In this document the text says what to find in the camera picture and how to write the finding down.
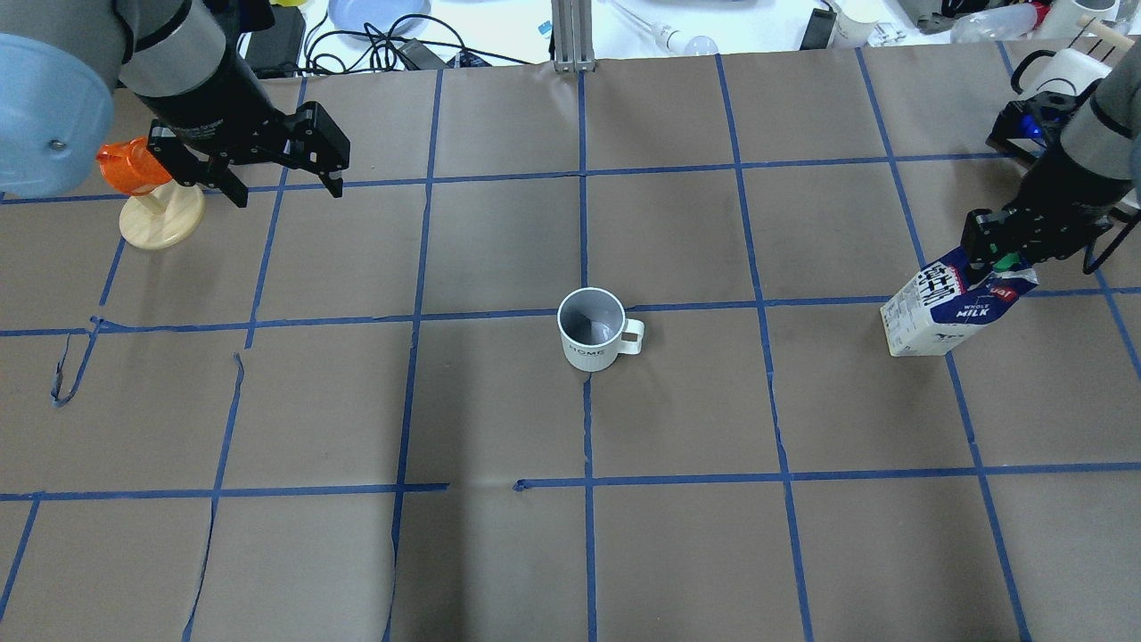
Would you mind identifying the white light bulb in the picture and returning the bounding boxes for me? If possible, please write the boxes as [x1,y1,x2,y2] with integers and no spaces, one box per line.
[652,23,718,56]

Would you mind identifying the white ribbed mug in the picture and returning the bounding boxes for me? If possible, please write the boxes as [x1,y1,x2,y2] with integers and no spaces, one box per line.
[555,287,645,373]

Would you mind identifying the blue plate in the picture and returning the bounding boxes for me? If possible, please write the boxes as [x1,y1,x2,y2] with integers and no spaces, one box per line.
[327,0,431,39]

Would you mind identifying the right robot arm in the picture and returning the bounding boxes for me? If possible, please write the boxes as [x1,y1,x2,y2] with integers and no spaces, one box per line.
[958,44,1140,281]

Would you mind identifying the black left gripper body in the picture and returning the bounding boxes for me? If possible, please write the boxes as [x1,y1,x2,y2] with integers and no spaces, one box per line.
[143,49,298,185]

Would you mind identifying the wooden mug tree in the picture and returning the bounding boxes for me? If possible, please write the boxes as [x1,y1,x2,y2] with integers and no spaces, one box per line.
[119,180,205,251]

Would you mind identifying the orange mug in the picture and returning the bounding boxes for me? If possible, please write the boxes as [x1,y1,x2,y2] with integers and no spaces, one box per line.
[96,136,173,196]

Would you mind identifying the white mug on rack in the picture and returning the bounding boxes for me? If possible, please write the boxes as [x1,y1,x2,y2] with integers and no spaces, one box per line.
[1011,48,1112,99]

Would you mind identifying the black power adapter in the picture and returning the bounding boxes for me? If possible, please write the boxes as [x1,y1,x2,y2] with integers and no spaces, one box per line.
[244,5,306,78]

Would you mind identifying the paper cup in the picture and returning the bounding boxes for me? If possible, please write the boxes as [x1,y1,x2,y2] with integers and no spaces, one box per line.
[830,0,887,49]

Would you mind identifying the blue white milk carton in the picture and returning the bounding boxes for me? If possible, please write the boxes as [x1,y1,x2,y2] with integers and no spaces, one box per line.
[880,247,1038,357]

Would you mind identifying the aluminium frame post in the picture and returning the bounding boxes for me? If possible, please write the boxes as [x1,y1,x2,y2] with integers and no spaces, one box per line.
[550,0,596,74]

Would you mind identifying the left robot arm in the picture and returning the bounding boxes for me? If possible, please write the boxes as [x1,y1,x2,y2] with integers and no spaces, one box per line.
[1,1,350,208]

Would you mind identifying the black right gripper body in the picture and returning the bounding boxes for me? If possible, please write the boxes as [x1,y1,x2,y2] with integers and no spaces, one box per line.
[988,89,1126,259]

